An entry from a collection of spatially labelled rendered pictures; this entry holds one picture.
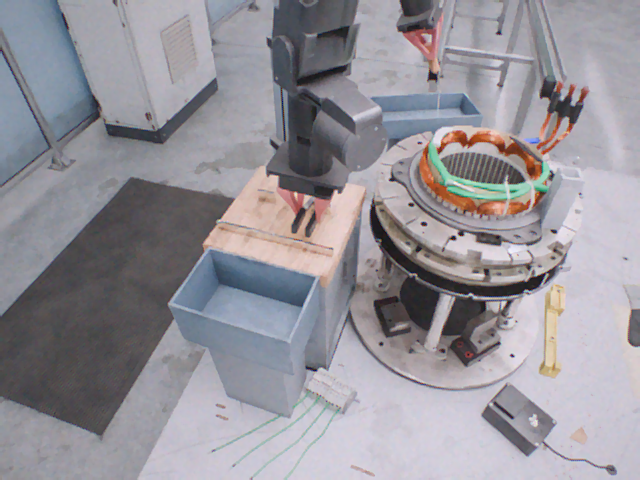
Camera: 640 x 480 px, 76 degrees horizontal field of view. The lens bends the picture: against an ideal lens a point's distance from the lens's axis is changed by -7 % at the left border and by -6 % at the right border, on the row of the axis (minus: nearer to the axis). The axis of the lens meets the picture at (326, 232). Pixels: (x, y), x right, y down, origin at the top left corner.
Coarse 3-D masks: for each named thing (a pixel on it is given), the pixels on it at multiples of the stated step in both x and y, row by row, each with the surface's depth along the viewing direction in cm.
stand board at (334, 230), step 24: (264, 168) 75; (336, 192) 70; (360, 192) 70; (240, 216) 66; (264, 216) 66; (288, 216) 66; (336, 216) 66; (216, 240) 62; (240, 240) 62; (264, 240) 62; (312, 240) 62; (336, 240) 62; (288, 264) 59; (312, 264) 59; (336, 264) 61
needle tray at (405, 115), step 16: (368, 96) 93; (384, 96) 94; (400, 96) 94; (416, 96) 95; (432, 96) 95; (448, 96) 96; (464, 96) 95; (384, 112) 96; (400, 112) 96; (416, 112) 96; (432, 112) 96; (448, 112) 97; (464, 112) 96; (480, 112) 89; (400, 128) 88; (416, 128) 88; (432, 128) 89
